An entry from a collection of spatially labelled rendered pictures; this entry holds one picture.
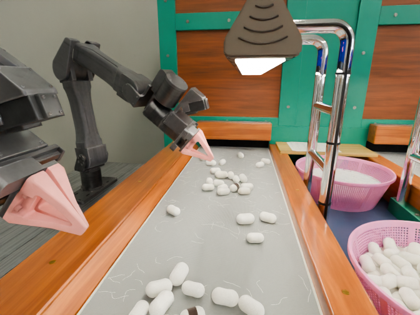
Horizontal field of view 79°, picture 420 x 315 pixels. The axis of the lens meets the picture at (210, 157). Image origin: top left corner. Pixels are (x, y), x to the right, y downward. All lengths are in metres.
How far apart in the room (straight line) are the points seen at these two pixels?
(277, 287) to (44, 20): 2.43
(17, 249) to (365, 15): 1.24
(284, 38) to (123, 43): 1.92
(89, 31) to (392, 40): 1.92
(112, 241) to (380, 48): 1.08
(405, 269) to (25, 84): 0.55
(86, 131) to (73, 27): 1.62
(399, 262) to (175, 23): 1.01
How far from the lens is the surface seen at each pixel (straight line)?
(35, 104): 0.29
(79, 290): 0.41
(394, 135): 1.16
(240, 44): 0.29
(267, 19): 0.29
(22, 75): 0.31
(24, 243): 0.73
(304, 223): 0.51
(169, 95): 0.59
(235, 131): 1.03
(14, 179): 0.30
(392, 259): 0.53
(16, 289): 0.43
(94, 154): 0.85
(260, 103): 1.09
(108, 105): 2.24
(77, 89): 0.84
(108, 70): 0.72
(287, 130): 1.10
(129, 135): 2.20
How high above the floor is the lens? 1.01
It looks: 17 degrees down
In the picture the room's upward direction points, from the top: straight up
